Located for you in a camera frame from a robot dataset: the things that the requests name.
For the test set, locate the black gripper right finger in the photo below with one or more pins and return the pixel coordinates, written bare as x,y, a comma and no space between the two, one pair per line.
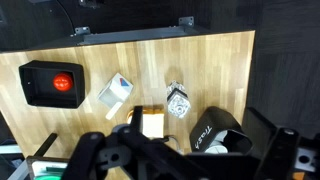
279,158

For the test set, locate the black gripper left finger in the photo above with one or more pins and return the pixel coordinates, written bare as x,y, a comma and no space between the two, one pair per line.
91,158

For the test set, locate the green plate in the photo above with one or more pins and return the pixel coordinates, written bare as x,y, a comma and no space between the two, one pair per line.
44,170

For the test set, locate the black trash bin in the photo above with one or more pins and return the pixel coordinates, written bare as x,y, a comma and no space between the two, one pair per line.
218,127

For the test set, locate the white carton with blue triangle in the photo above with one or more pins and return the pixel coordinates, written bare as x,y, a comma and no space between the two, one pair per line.
115,93

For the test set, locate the red ball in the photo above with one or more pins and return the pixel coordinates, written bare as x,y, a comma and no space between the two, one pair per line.
63,82

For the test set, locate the black square tray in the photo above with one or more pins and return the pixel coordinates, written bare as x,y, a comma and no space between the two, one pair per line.
37,81

